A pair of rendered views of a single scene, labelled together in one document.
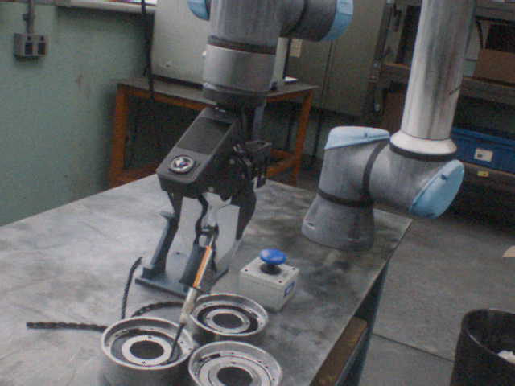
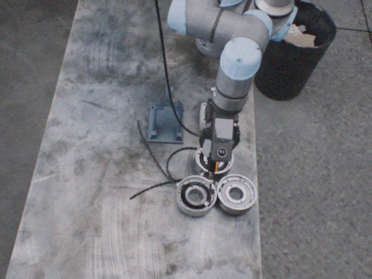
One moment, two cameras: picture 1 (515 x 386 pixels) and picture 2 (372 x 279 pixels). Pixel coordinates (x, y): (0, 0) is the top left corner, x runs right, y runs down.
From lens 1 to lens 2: 0.85 m
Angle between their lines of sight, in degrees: 43
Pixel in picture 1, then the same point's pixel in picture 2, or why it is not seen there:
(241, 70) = (239, 104)
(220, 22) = (230, 91)
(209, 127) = (223, 124)
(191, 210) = (208, 144)
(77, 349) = (161, 201)
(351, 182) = not seen: hidden behind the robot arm
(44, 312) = (129, 186)
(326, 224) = (215, 47)
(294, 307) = not seen: hidden behind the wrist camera
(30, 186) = not seen: outside the picture
